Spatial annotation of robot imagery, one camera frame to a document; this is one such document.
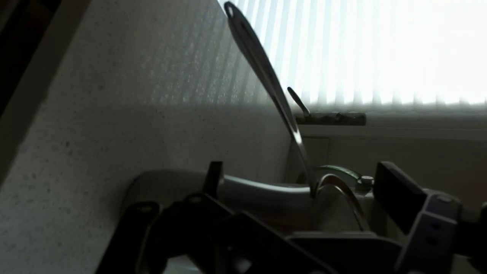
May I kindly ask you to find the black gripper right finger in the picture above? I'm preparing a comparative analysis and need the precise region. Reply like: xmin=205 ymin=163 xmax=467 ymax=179
xmin=372 ymin=162 xmax=487 ymax=274

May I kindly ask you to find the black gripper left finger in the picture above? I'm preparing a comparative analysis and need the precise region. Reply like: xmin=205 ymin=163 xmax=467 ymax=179
xmin=95 ymin=162 xmax=334 ymax=274

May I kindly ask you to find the metal tea strainer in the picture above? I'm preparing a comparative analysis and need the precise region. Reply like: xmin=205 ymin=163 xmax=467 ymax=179
xmin=223 ymin=2 xmax=369 ymax=232

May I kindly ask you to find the steel cocktail mixer cup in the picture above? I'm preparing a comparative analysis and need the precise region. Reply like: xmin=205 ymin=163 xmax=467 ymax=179
xmin=121 ymin=169 xmax=386 ymax=235

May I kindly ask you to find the window blind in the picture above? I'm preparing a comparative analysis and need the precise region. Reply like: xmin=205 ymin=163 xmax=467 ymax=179
xmin=219 ymin=0 xmax=487 ymax=107

